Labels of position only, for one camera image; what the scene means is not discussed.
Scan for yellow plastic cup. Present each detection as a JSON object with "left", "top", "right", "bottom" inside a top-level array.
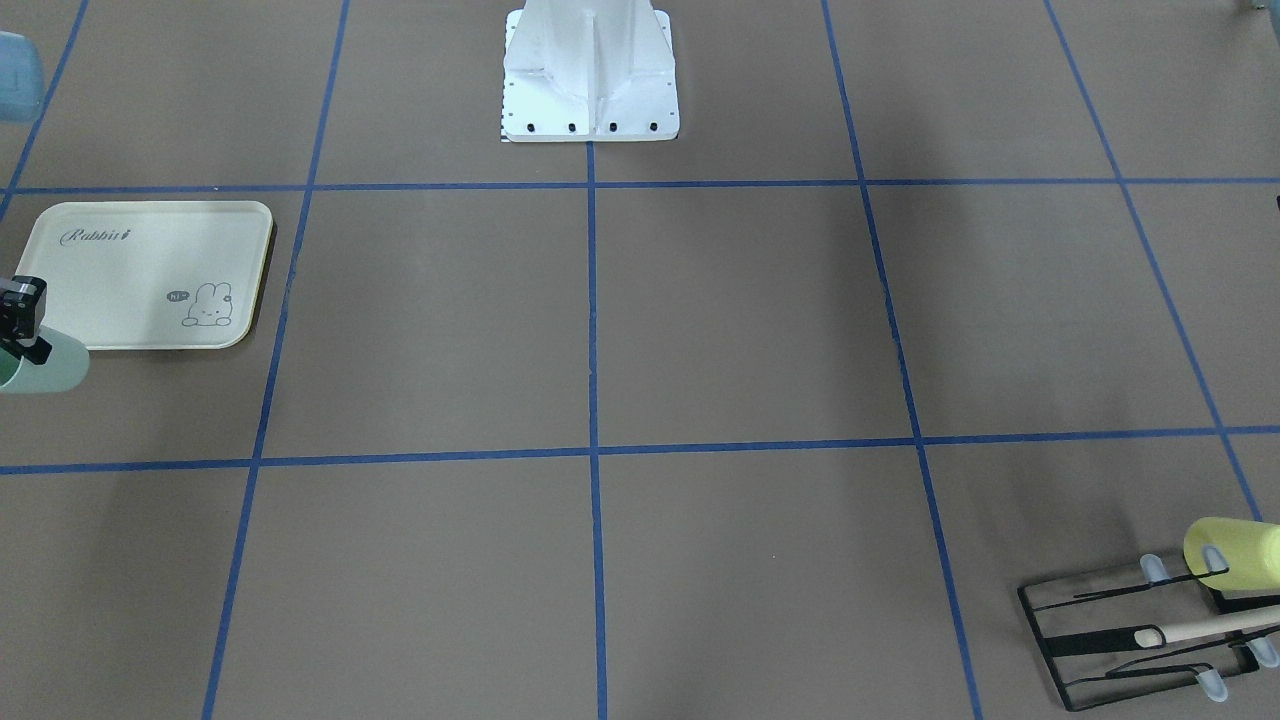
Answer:
[{"left": 1181, "top": 518, "right": 1279, "bottom": 592}]

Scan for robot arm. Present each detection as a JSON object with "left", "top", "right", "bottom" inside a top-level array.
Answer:
[{"left": 1, "top": 31, "right": 52, "bottom": 366}]

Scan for black wire cup rack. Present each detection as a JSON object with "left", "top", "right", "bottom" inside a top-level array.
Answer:
[{"left": 1016, "top": 553, "right": 1277, "bottom": 714}]

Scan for cream rabbit tray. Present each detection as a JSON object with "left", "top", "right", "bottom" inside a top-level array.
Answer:
[{"left": 17, "top": 200, "right": 275, "bottom": 351}]

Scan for green plastic cup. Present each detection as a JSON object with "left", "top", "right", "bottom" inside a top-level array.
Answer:
[{"left": 1, "top": 325, "right": 90, "bottom": 395}]

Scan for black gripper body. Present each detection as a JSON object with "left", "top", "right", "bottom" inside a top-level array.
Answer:
[{"left": 1, "top": 275, "right": 52, "bottom": 366}]

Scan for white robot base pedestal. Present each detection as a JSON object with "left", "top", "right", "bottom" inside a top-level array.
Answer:
[{"left": 500, "top": 1, "right": 681, "bottom": 143}]

